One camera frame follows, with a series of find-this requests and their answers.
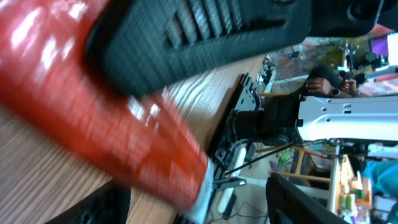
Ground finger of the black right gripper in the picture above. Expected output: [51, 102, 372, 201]
[85, 0, 312, 96]

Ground seated person in background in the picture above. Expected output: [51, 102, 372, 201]
[289, 65, 369, 98]

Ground black mounting rail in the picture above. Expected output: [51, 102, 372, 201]
[208, 74, 261, 219]

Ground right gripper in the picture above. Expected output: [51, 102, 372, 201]
[309, 0, 397, 37]

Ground red stick packet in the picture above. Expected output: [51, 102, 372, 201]
[1, 1, 199, 223]

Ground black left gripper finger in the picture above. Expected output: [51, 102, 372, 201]
[266, 172, 346, 224]

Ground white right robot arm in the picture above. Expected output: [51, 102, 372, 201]
[86, 0, 397, 144]

